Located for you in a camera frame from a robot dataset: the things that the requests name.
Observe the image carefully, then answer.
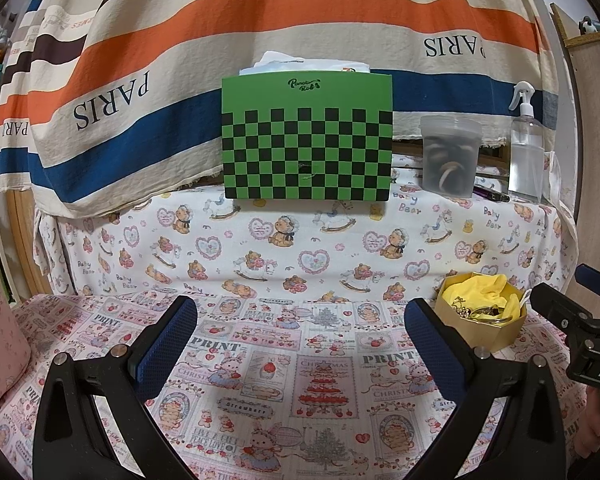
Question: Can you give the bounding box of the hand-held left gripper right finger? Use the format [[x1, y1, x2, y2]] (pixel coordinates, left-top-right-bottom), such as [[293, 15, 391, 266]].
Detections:
[[404, 297, 566, 480]]

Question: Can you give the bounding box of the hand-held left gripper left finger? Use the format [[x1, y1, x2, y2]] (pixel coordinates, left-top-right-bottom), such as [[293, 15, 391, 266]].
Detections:
[[32, 295, 199, 480]]

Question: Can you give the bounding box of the gold octagonal box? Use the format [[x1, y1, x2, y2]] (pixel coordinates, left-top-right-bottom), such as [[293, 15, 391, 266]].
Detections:
[[434, 271, 531, 353]]

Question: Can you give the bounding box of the silver ring keychain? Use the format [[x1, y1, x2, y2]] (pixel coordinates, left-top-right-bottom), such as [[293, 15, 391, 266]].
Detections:
[[467, 304, 514, 324]]

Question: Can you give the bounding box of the yellow cloth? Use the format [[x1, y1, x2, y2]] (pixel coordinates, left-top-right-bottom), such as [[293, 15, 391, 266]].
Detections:
[[440, 274, 526, 321]]

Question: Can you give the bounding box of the strawberry print cloth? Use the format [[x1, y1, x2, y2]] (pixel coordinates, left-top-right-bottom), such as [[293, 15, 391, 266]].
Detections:
[[0, 290, 596, 480]]

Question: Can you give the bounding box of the clear spray bottle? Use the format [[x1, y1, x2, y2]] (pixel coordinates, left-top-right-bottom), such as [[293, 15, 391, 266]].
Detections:
[[508, 81, 546, 204]]

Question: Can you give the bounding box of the bear print cloth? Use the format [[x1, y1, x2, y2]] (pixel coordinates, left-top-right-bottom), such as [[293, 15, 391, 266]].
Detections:
[[32, 152, 581, 306]]

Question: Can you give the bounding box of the pink cushion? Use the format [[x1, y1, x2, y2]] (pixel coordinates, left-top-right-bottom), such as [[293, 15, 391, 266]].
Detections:
[[0, 230, 33, 411]]

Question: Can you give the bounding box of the wooden cabinet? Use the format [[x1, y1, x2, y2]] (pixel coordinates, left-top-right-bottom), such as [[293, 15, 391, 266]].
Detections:
[[550, 2, 600, 281]]

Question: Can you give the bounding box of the beige bangle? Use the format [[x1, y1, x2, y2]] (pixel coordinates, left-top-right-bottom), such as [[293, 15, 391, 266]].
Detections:
[[440, 160, 468, 193]]

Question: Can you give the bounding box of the translucent plastic container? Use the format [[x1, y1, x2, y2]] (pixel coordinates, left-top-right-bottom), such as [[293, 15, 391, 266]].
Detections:
[[420, 115, 482, 197]]

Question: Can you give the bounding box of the green checkered box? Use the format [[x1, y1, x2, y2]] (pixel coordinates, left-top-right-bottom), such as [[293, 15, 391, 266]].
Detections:
[[221, 72, 395, 203]]

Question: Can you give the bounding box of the white tissue paper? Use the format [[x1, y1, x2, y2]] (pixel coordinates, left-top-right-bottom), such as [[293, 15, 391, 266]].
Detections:
[[239, 51, 372, 77]]

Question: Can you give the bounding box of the striped blanket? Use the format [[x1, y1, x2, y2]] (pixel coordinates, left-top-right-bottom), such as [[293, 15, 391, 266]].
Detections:
[[0, 0, 561, 218]]

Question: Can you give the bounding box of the curved wooden frame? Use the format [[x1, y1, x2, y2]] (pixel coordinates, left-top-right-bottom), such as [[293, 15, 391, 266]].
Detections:
[[5, 187, 46, 308]]

